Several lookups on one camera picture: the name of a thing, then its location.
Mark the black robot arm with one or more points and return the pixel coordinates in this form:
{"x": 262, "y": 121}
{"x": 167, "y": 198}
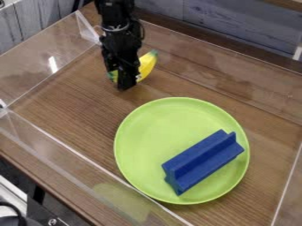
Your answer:
{"x": 118, "y": 15}

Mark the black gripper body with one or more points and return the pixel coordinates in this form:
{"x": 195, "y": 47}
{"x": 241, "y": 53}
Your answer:
{"x": 123, "y": 43}

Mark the black device with knob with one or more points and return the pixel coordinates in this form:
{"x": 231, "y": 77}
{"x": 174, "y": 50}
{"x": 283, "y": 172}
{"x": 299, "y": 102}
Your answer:
{"x": 33, "y": 216}

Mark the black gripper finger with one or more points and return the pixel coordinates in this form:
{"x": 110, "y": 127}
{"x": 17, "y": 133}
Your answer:
{"x": 126, "y": 77}
{"x": 111, "y": 63}

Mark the yellow toy banana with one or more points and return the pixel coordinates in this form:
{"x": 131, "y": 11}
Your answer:
{"x": 147, "y": 65}

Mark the blue plastic block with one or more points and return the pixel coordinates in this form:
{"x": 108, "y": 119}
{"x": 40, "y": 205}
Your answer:
{"x": 200, "y": 160}

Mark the green round plate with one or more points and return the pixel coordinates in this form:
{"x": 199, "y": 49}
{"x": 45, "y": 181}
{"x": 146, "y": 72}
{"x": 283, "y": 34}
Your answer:
{"x": 156, "y": 132}

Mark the clear acrylic enclosure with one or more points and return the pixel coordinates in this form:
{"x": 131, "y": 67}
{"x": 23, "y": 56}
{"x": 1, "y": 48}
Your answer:
{"x": 63, "y": 110}

